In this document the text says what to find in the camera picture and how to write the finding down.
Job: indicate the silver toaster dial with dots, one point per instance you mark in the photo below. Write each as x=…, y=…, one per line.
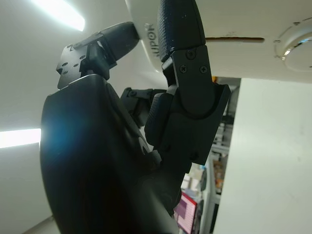
x=297, y=48

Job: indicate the white toaster lever knob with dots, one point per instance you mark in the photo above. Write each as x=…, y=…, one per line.
x=143, y=14

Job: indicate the white two-slot toaster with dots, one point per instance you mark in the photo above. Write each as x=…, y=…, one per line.
x=243, y=61

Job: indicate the monitor with pink screen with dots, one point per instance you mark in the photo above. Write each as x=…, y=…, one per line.
x=185, y=212

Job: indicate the bright ceiling light panel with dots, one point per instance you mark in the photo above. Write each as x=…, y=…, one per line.
x=19, y=137
x=61, y=12

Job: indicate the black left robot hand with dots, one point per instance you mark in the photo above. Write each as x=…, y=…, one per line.
x=85, y=146

